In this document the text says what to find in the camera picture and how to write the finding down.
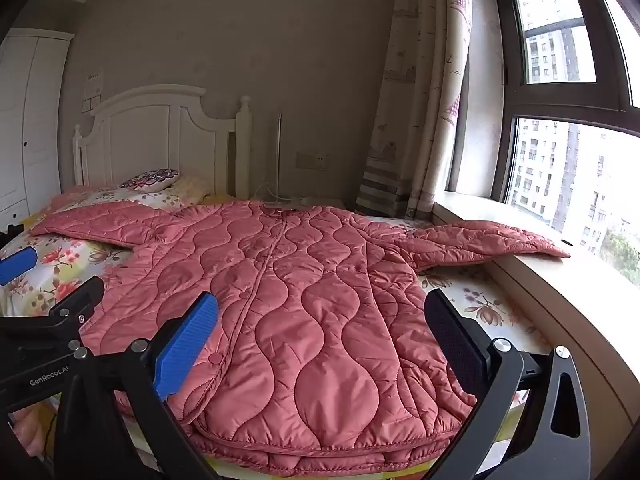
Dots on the pink quilted jacket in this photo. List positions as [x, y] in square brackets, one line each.
[310, 310]

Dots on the beige window sill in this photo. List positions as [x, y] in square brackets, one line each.
[575, 290]

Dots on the white wooden headboard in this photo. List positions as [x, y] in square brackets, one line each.
[160, 130]

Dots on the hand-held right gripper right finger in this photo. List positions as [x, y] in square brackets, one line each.
[455, 340]

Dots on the white wall paper sheet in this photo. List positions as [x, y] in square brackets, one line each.
[93, 82]

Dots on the purple patterned pillow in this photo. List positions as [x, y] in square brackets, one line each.
[150, 179]

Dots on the floral yellow pillow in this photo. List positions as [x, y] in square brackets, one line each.
[192, 187]

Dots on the white wardrobe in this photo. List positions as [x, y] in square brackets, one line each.
[30, 125]

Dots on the beige wall outlet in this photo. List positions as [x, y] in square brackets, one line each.
[312, 160]

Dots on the floral bed sheet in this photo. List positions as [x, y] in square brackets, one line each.
[65, 260]

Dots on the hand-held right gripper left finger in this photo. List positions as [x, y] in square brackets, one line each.
[187, 345]

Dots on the dark framed window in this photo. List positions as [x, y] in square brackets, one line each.
[560, 170]

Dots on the printed beige curtain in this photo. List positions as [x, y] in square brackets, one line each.
[425, 85]

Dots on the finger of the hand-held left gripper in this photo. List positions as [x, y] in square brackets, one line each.
[16, 266]
[75, 302]

